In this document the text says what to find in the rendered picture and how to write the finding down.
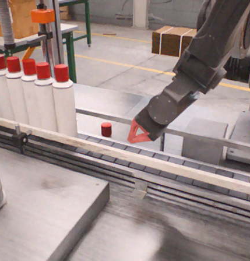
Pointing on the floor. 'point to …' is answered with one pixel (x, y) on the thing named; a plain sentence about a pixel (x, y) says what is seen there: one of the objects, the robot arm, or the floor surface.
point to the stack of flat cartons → (171, 41)
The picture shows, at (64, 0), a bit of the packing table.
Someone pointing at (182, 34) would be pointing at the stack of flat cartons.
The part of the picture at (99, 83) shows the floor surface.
